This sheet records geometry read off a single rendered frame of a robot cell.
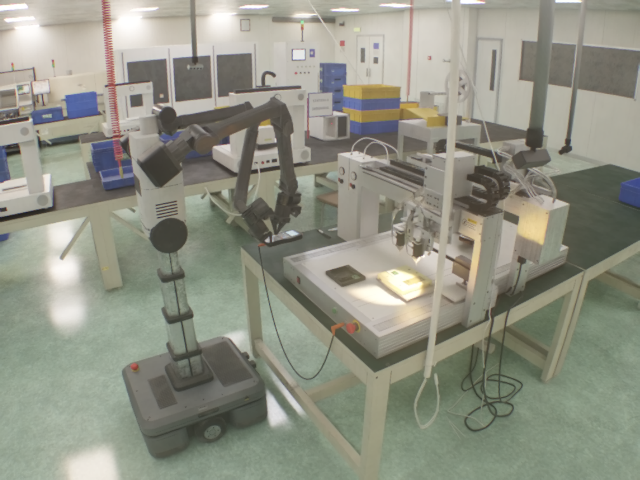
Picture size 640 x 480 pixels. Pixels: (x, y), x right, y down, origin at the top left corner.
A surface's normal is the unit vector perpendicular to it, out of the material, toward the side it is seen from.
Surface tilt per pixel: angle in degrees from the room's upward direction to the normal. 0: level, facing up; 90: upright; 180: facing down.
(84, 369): 0
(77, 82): 68
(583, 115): 90
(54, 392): 0
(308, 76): 90
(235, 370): 0
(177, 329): 90
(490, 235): 90
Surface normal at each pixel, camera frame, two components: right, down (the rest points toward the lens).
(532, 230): -0.86, 0.21
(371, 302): 0.00, -0.91
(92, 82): 0.47, -0.03
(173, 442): 0.53, 0.34
